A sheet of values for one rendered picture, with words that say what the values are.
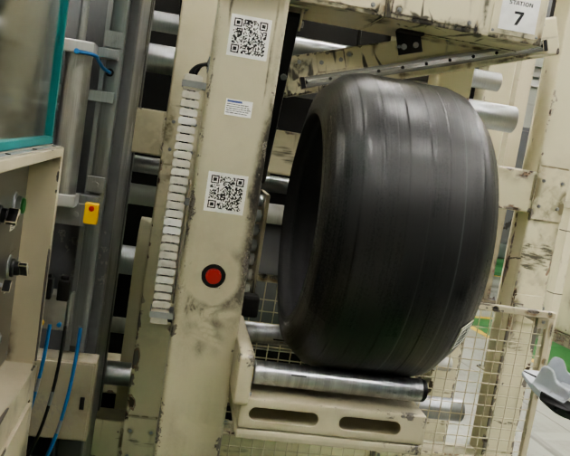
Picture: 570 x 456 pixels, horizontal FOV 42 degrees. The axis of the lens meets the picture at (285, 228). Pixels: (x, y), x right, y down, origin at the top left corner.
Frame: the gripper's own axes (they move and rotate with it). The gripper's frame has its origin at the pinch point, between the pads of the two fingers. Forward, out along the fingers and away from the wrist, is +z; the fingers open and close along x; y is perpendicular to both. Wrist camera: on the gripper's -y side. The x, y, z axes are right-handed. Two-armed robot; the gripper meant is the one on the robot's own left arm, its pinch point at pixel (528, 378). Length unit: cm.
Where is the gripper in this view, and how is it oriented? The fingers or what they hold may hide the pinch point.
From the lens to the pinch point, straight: 137.3
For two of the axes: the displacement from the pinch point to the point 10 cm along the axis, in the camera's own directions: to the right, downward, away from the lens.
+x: -7.0, 3.1, -6.4
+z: -7.1, -3.2, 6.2
